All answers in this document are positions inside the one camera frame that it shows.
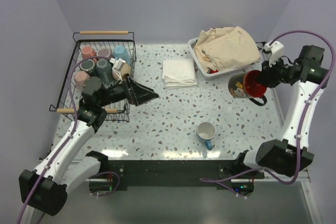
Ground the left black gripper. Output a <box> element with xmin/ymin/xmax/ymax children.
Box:
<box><xmin>98</xmin><ymin>73</ymin><xmax>158</xmax><ymax>107</ymax></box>

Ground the tan glazed round mug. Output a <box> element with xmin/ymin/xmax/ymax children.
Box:
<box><xmin>112</xmin><ymin>63</ymin><xmax>131</xmax><ymax>81</ymax></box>

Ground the red inside patterned mug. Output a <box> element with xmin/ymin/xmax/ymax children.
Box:
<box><xmin>228</xmin><ymin>70</ymin><xmax>267</xmax><ymax>106</ymax></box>

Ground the grey green faceted mug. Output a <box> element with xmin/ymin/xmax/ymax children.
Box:
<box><xmin>96</xmin><ymin>59</ymin><xmax>113</xmax><ymax>85</ymax></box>

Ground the light blue faceted mug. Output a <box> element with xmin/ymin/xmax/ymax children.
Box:
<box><xmin>113</xmin><ymin>45</ymin><xmax>131</xmax><ymax>65</ymax></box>

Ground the purple mug black handle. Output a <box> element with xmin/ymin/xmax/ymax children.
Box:
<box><xmin>96</xmin><ymin>48</ymin><xmax>112</xmax><ymax>59</ymax></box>

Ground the dark green glossy mug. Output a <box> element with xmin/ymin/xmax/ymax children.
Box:
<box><xmin>79</xmin><ymin>59</ymin><xmax>96</xmax><ymax>77</ymax></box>

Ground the pale pink mug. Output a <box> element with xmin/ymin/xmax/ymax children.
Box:
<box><xmin>74</xmin><ymin>71</ymin><xmax>90</xmax><ymax>91</ymax></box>

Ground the salmon pink mug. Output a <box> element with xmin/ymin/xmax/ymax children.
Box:
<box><xmin>81</xmin><ymin>46</ymin><xmax>97</xmax><ymax>61</ymax></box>

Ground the blue speckled mug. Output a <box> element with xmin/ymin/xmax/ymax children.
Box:
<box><xmin>196</xmin><ymin>122</ymin><xmax>216</xmax><ymax>151</ymax></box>

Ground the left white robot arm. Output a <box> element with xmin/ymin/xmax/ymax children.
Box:
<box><xmin>19</xmin><ymin>74</ymin><xmax>159</xmax><ymax>216</ymax></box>

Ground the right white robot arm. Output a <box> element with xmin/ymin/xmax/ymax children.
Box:
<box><xmin>234</xmin><ymin>45</ymin><xmax>330</xmax><ymax>178</ymax></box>

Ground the folded white towel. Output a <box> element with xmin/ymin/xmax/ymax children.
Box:
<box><xmin>162</xmin><ymin>58</ymin><xmax>198</xmax><ymax>89</ymax></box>

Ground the beige cloth bag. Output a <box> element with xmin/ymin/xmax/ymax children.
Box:
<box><xmin>193</xmin><ymin>26</ymin><xmax>260</xmax><ymax>72</ymax></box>

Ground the white plastic basin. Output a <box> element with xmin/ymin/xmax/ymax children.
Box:
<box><xmin>187</xmin><ymin>38</ymin><xmax>261</xmax><ymax>80</ymax></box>

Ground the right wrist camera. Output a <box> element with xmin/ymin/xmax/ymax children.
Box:
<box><xmin>264</xmin><ymin>41</ymin><xmax>284</xmax><ymax>66</ymax></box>

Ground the black wire dish rack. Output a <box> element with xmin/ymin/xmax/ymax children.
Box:
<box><xmin>49</xmin><ymin>30</ymin><xmax>137</xmax><ymax>121</ymax></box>

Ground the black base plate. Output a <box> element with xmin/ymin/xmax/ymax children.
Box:
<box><xmin>78</xmin><ymin>159</ymin><xmax>263</xmax><ymax>193</ymax></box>

